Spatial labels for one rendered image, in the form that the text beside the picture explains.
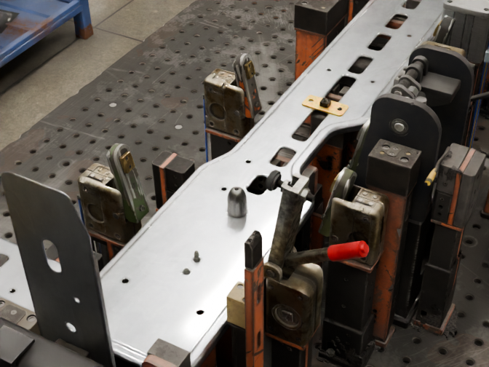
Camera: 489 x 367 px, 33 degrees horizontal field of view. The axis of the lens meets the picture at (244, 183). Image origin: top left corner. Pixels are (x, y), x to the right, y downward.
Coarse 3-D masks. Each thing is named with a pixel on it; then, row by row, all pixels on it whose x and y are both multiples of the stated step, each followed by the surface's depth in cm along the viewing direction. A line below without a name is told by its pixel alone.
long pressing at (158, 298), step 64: (384, 0) 191; (320, 64) 170; (384, 64) 170; (256, 128) 154; (320, 128) 153; (192, 192) 140; (128, 256) 128; (192, 256) 128; (128, 320) 118; (192, 320) 118
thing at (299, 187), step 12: (276, 180) 108; (288, 180) 109; (300, 180) 108; (288, 192) 107; (300, 192) 107; (288, 204) 108; (300, 204) 110; (288, 216) 109; (300, 216) 113; (276, 228) 112; (288, 228) 111; (276, 240) 113; (288, 240) 113; (276, 252) 115; (288, 252) 116
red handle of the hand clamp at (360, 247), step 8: (320, 248) 113; (328, 248) 111; (336, 248) 110; (344, 248) 109; (352, 248) 108; (360, 248) 108; (368, 248) 109; (288, 256) 116; (296, 256) 115; (304, 256) 114; (312, 256) 113; (320, 256) 112; (328, 256) 111; (336, 256) 110; (344, 256) 110; (352, 256) 109; (360, 256) 108; (288, 264) 116; (296, 264) 116
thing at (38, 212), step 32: (32, 192) 90; (32, 224) 94; (64, 224) 91; (32, 256) 98; (64, 256) 94; (96, 256) 92; (32, 288) 102; (64, 288) 98; (96, 288) 95; (64, 320) 103; (96, 320) 99; (96, 352) 104
